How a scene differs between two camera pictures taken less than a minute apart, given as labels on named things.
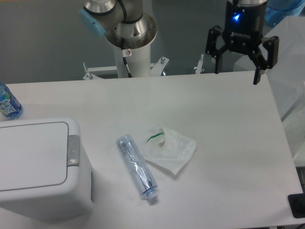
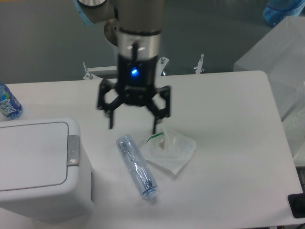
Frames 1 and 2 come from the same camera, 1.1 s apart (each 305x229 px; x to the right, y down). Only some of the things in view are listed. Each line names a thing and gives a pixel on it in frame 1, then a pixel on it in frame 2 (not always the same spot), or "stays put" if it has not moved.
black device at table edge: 297,203 stays put
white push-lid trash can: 41,178 stays put
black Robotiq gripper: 243,29 → 136,80
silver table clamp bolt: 198,69 stays put
